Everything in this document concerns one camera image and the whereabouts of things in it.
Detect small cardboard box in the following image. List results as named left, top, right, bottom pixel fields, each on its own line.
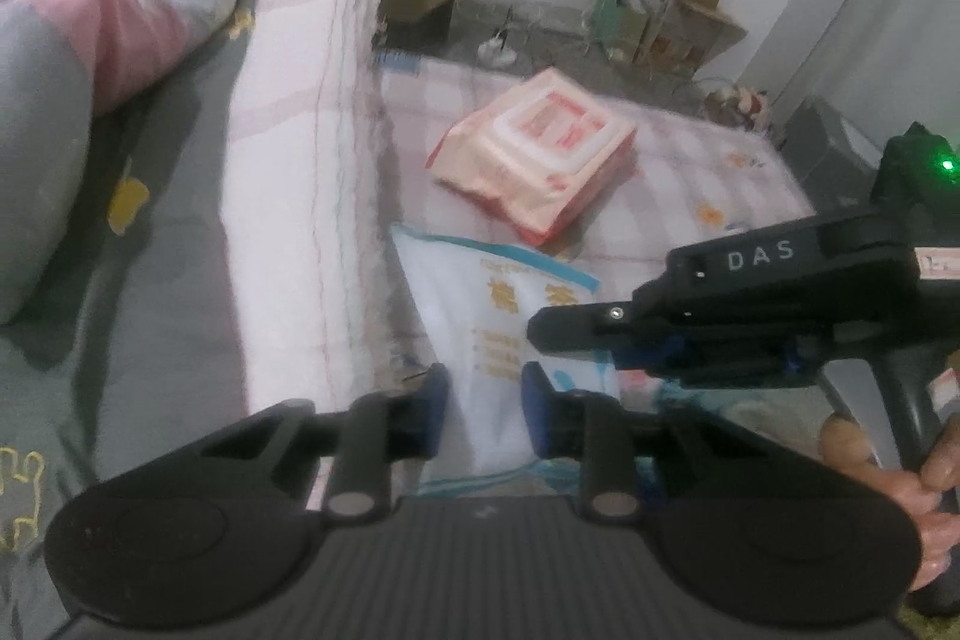
left=385, top=0, right=455, bottom=49

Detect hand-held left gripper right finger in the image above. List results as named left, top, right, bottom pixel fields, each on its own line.
left=521, top=361, right=758, bottom=525

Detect person's right hand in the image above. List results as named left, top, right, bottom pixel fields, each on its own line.
left=817, top=411, right=960, bottom=588

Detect grey bed sheet yellow figures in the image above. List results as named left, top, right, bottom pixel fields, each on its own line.
left=0, top=0, right=263, bottom=640

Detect open cardboard box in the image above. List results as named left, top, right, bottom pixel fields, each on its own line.
left=622, top=0, right=751, bottom=79

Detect white plastic bag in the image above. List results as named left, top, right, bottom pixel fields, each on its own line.
left=390, top=224, right=661, bottom=491

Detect grey plastic table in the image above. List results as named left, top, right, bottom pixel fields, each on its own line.
left=784, top=96, right=901, bottom=206

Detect white round object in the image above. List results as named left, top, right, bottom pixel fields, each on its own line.
left=478, top=29, right=520, bottom=69

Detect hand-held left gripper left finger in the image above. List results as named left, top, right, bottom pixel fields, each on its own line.
left=180, top=362, right=451, bottom=525

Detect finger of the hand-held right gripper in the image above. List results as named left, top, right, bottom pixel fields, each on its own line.
left=611, top=336, right=751, bottom=386
left=527, top=301, right=646, bottom=357

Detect white and red plush toy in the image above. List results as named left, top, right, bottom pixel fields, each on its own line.
left=705, top=81, right=773, bottom=131

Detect green paper bag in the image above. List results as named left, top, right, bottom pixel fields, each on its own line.
left=592, top=0, right=653, bottom=64

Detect pink wet wipes pack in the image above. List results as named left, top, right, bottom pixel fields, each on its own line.
left=425, top=68, right=638, bottom=247

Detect checked floral floor mat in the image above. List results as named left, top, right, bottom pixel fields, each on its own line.
left=375, top=47, right=826, bottom=491

